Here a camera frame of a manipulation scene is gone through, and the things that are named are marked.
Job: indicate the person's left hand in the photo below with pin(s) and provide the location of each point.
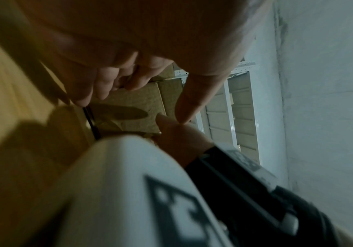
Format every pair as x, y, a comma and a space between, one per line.
148, 31

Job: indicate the black right wristband with markers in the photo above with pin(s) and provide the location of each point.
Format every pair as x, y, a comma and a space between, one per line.
249, 193

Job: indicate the white metal shelf rack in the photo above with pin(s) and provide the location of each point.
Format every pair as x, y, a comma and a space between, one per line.
243, 115

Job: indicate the person's right hand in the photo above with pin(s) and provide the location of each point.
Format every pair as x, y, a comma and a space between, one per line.
185, 142

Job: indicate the white marker cube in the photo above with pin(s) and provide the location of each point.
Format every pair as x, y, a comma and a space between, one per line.
109, 193

